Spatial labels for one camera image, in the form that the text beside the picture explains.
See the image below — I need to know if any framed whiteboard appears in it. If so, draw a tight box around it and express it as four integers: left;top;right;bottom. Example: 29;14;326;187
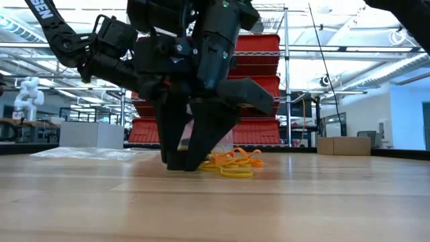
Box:
323;112;348;138

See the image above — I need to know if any cluttered dark workbench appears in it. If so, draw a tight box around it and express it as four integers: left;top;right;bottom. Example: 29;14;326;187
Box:
0;116;61;145

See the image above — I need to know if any black hanging cable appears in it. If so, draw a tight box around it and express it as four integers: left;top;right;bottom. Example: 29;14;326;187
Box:
308;1;347;137

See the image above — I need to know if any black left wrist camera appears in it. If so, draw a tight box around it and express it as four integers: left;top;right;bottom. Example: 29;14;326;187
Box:
133;32;196;77

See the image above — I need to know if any black post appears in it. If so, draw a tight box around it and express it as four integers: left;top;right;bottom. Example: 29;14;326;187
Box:
314;95;323;148

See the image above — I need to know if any white wall dispenser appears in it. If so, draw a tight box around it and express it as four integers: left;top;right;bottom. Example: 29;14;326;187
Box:
378;118;392;143

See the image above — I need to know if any grey chair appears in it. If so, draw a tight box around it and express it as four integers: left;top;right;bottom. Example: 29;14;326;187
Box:
355;130;384;150

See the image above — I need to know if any yellow rubber band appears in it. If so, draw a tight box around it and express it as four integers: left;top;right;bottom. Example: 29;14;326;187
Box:
200;160;236;173
221;157;257;169
220;167;254;179

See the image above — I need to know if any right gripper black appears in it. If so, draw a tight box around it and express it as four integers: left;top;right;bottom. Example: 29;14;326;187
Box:
156;19;275;172

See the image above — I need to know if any round ceiling device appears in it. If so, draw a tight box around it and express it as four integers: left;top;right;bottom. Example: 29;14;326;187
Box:
318;74;333;89

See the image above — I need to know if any teal door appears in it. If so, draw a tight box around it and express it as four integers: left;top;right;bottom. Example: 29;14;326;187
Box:
421;101;430;151

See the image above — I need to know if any dark monitor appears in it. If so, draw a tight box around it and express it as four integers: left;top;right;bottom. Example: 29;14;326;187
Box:
277;91;313;118

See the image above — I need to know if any white cardboard box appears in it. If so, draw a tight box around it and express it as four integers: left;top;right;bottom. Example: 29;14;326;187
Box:
58;121;125;153

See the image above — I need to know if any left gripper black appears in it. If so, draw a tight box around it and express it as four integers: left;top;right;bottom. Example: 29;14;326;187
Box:
112;62;191;112

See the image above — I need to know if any brown cardboard box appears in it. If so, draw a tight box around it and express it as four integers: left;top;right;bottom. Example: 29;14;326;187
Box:
316;136;372;157

